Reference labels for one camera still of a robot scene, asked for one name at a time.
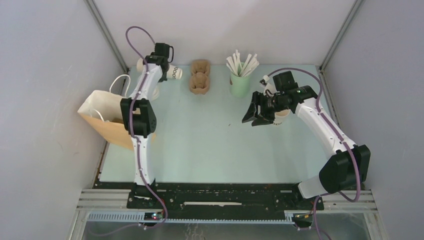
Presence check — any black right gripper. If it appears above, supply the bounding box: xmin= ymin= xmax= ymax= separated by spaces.
xmin=241 ymin=91 xmax=289 ymax=127

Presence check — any stack of white paper cups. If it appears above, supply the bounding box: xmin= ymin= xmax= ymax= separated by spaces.
xmin=136 ymin=58 xmax=183 ymax=80

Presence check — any single white paper cup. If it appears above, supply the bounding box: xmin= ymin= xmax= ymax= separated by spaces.
xmin=272 ymin=109 xmax=291 ymax=126

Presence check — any brown paper bag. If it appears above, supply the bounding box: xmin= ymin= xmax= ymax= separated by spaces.
xmin=77 ymin=90 xmax=155 ymax=151

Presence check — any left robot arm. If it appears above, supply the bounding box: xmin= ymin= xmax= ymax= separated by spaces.
xmin=120 ymin=42 xmax=173 ymax=208

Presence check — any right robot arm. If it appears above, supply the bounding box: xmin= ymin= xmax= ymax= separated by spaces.
xmin=242 ymin=67 xmax=371 ymax=209

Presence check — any green straw holder cup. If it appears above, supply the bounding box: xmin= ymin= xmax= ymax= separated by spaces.
xmin=229 ymin=71 xmax=251 ymax=98

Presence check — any bundle of white wrapped straws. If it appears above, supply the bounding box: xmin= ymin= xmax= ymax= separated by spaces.
xmin=226 ymin=49 xmax=260 ymax=77

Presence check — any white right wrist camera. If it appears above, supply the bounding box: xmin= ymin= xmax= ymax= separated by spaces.
xmin=259 ymin=75 xmax=277 ymax=98

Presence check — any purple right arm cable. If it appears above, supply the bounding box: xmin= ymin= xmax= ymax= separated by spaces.
xmin=266 ymin=67 xmax=362 ymax=240

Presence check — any aluminium frame post left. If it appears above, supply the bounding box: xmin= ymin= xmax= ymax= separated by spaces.
xmin=83 ymin=0 xmax=129 ymax=73

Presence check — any aluminium frame post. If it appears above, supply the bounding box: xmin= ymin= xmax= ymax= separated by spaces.
xmin=83 ymin=0 xmax=129 ymax=73
xmin=319 ymin=0 xmax=365 ymax=71

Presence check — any aluminium frame post right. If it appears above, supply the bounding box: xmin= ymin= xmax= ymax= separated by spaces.
xmin=319 ymin=0 xmax=365 ymax=71

